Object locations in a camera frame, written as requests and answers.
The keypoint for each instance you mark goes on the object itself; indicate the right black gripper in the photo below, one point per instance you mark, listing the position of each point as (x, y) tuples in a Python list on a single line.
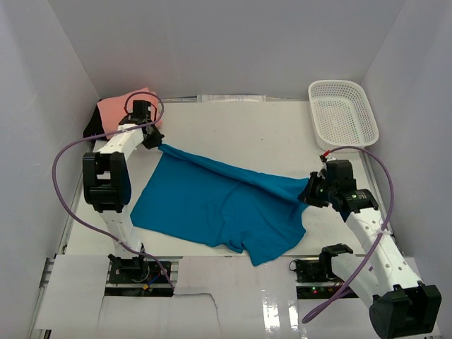
[(307, 195)]

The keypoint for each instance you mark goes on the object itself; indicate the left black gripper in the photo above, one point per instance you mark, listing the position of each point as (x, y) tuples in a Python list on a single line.
[(155, 141)]

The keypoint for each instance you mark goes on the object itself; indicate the blue t shirt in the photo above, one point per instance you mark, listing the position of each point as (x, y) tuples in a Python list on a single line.
[(201, 200)]

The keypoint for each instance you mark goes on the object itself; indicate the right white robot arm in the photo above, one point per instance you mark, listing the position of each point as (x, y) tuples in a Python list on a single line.
[(398, 301)]

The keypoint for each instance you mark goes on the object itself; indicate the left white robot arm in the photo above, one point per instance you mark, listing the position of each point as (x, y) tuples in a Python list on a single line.
[(107, 186)]

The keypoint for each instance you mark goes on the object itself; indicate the folded pink t shirt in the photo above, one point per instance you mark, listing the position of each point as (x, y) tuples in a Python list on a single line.
[(112, 110)]

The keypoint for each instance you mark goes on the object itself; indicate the white paper label strip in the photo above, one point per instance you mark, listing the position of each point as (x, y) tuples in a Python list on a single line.
[(231, 98)]

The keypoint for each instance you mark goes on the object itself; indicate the white plastic basket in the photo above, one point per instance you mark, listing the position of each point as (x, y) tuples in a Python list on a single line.
[(341, 115)]

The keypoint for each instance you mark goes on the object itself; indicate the white cardboard front cover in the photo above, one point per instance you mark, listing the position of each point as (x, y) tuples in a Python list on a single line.
[(215, 297)]

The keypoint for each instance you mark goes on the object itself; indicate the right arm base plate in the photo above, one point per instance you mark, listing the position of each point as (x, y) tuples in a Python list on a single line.
[(311, 281)]

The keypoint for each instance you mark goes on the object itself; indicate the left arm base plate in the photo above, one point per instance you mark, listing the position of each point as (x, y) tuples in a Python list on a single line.
[(139, 277)]

